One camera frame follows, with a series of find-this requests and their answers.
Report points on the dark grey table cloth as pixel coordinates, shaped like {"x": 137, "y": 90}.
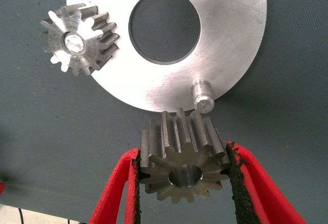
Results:
{"x": 294, "y": 106}

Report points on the small steel gear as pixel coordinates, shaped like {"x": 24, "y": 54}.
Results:
{"x": 184, "y": 157}
{"x": 74, "y": 42}

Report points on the round metal plate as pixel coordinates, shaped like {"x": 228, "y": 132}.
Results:
{"x": 230, "y": 42}

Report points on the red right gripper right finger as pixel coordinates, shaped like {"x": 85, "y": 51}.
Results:
{"x": 261, "y": 195}

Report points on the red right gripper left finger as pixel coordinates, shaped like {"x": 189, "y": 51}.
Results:
{"x": 112, "y": 198}

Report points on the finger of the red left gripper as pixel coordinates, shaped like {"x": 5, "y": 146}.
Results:
{"x": 1, "y": 188}

